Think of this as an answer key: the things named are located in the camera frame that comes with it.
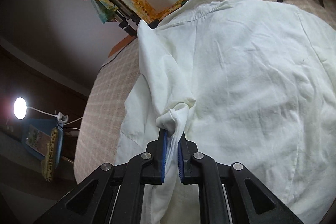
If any checked beige bed blanket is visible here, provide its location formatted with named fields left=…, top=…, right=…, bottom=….
left=73, top=0, right=336, bottom=184

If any white shirt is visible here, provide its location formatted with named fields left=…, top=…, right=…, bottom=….
left=116, top=0, right=335, bottom=223

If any small white clip lamp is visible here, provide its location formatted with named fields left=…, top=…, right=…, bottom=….
left=13, top=97, right=82, bottom=126

